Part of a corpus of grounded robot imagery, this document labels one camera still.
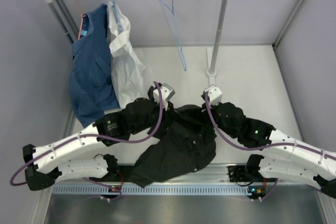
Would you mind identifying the black pinstriped shirt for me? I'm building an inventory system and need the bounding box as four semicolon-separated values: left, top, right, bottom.
129;104;216;188

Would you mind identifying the blue wire hanger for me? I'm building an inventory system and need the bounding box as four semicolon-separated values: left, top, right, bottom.
159;0;187;71

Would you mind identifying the blue checked shirt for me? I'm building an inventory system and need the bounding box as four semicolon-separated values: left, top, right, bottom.
69;4;119;127

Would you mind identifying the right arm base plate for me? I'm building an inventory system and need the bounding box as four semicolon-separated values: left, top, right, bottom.
227;165;276;201

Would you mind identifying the pink wire hanger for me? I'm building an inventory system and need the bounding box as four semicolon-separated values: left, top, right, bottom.
73;0;86;40

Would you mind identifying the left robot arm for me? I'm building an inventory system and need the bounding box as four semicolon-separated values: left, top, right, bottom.
23;98;168;191

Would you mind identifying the light blue hanger with shirt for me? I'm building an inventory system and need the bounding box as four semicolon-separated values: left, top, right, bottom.
112;0;124;32

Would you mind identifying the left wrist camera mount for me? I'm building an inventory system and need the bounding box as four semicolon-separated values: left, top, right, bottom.
148;83;175;111

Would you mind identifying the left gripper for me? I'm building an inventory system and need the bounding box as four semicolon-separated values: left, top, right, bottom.
130;97;181;135

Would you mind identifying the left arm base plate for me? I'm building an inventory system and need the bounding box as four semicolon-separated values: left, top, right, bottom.
112;165;134;183

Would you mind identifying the aluminium mounting rail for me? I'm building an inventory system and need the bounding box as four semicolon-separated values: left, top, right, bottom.
41;163;329;183

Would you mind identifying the white shirt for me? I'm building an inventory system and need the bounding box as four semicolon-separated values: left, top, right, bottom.
108;2;146;109

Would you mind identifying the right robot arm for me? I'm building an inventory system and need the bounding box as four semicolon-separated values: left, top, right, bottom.
205;102;335;198

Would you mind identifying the slotted cable duct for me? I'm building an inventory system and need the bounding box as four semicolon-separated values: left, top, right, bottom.
52;184;255;196

